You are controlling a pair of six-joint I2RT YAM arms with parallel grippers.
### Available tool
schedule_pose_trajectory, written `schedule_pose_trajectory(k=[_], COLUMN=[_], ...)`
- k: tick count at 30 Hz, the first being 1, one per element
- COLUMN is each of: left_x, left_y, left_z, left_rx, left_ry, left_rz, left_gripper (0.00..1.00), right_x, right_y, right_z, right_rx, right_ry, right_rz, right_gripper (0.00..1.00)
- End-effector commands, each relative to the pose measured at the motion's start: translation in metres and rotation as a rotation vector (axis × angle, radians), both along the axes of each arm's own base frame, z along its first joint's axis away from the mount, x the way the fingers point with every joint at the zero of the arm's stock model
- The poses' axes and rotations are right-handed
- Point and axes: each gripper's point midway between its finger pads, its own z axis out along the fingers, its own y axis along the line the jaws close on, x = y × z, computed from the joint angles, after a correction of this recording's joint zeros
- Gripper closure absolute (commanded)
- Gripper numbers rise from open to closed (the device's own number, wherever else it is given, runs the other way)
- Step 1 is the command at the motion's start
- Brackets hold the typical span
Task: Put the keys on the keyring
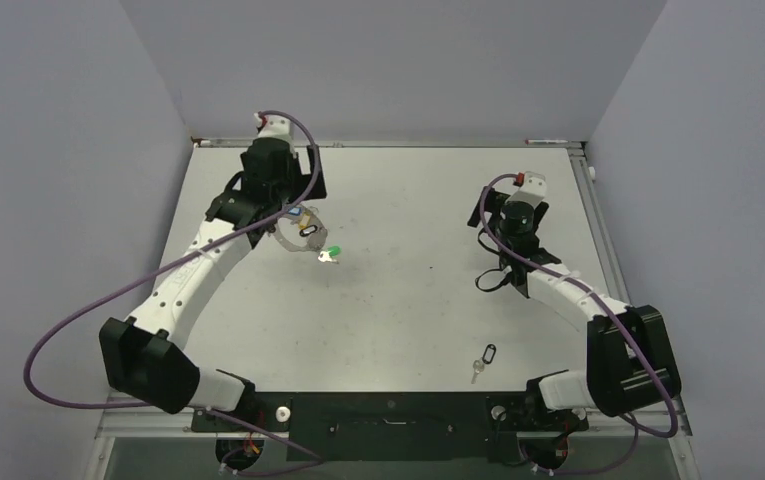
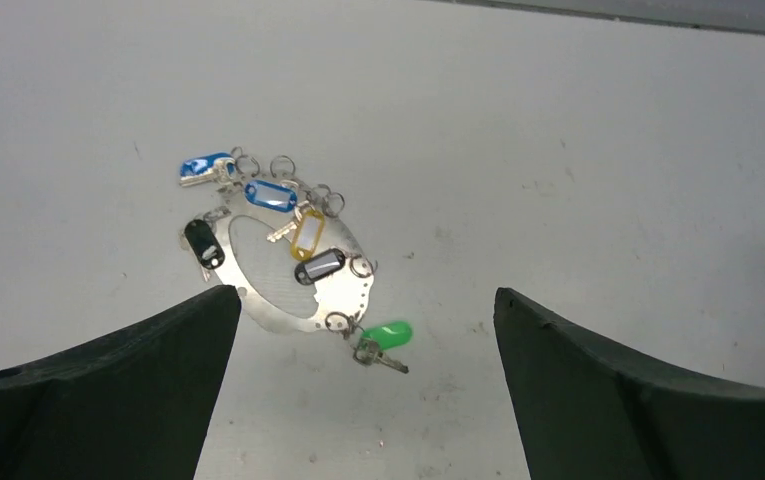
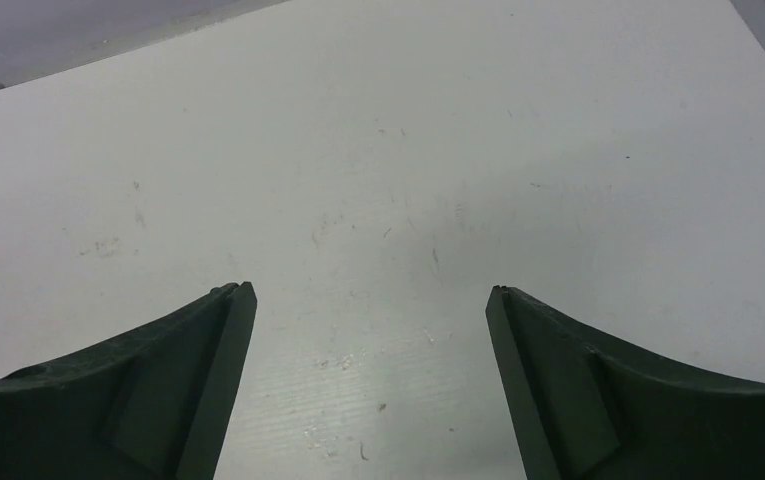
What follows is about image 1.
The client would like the green key tag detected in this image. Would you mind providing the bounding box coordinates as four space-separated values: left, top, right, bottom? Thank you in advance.
318 245 341 263

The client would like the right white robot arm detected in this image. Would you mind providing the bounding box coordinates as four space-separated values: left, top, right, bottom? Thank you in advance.
467 188 682 428

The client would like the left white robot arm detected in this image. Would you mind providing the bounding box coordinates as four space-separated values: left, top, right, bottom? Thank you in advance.
99 138 326 430

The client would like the black tag loose key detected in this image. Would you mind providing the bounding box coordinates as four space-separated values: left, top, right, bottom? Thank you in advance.
470 343 497 384

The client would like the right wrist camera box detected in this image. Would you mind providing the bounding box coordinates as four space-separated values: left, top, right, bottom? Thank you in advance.
511 171 547 208

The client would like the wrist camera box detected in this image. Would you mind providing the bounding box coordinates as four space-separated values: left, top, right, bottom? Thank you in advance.
255 112 294 143
511 171 547 208

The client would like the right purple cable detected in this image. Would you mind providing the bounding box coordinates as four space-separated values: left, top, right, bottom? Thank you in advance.
478 174 680 439

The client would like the purple cable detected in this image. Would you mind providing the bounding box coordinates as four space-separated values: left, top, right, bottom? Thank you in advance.
478 174 680 439
22 110 322 409

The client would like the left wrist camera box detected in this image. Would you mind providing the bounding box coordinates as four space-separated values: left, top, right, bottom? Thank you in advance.
255 112 294 143

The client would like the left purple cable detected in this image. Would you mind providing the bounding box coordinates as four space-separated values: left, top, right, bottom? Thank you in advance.
22 110 322 409

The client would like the aluminium table frame rail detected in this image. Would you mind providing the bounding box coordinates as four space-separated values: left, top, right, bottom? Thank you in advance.
567 142 695 439

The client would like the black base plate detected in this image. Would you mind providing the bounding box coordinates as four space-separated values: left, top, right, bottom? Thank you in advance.
191 391 589 464

